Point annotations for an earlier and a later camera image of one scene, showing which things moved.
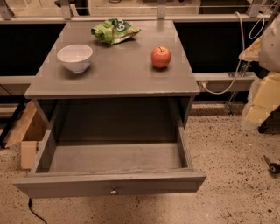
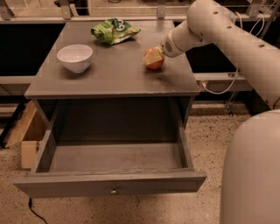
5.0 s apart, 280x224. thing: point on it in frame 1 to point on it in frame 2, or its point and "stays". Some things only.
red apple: (160, 57) to (157, 65)
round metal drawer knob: (114, 192) stays
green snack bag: (115, 31) stays
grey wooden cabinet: (121, 87) stays
